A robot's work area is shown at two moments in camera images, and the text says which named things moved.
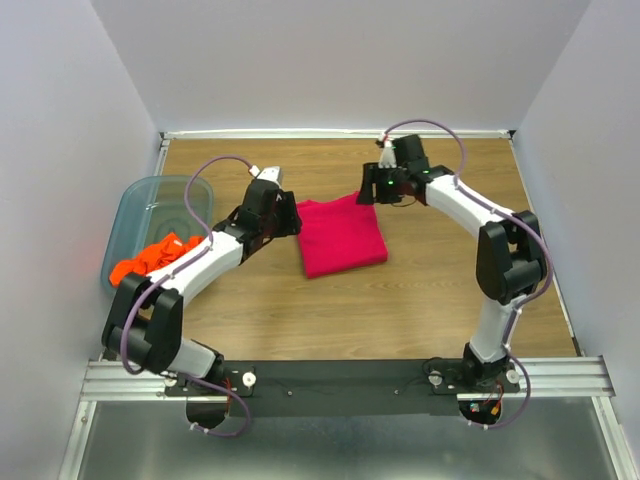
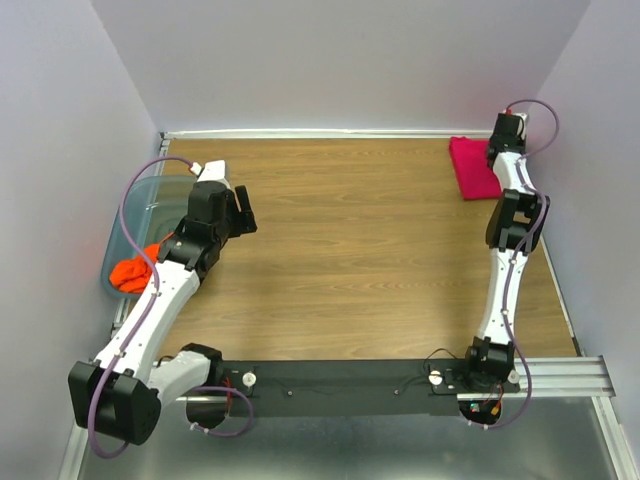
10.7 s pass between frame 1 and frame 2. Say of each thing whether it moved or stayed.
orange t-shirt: stayed
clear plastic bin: stayed
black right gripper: moved
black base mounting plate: stayed
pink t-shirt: moved
